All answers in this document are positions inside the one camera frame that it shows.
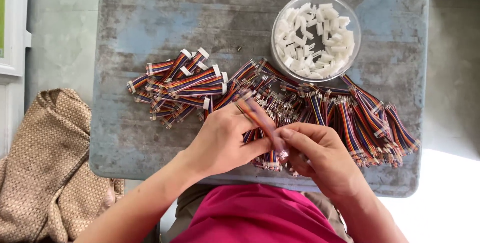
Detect person's left hand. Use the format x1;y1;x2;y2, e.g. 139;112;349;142
181;100;274;180

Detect clear glass bowl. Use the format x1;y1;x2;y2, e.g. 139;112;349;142
270;0;362;83

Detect person's right hand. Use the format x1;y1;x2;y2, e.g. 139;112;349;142
275;122;373;200

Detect pile of cables with white plugs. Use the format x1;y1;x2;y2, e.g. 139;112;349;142
126;47;230;129

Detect pink shirt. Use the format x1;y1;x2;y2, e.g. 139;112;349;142
170;183;348;243

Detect heap of white plastic connectors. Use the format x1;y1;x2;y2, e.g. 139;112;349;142
274;2;356;80

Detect single multicoloured ribbon cable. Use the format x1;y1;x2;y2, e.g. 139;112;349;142
234;90;290;161

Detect beige woven bag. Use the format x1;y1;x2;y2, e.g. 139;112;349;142
0;88;125;243

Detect heap of bare-ended ribbon cables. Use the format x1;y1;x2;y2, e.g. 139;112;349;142
202;58;421;178

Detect white door frame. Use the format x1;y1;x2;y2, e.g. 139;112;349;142
0;0;33;158

